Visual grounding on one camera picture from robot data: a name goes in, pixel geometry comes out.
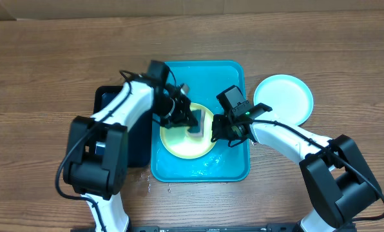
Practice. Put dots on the black rectangular tray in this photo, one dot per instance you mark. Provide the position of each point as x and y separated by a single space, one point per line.
139 136

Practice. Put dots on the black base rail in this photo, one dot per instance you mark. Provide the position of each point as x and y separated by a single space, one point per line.
283 227

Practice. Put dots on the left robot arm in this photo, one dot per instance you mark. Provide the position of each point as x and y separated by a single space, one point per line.
96 160

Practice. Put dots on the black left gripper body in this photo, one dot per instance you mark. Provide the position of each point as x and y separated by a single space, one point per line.
174 113

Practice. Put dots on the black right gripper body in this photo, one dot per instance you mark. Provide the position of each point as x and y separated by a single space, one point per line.
226 131

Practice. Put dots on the green scrubbing sponge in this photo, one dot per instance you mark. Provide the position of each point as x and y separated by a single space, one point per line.
203 126

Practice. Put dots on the yellow plate with small stain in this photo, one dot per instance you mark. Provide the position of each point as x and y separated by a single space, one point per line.
183 145

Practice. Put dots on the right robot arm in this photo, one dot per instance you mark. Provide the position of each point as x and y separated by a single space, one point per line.
338 179

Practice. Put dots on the light blue plate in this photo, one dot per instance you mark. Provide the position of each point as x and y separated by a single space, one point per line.
289 97

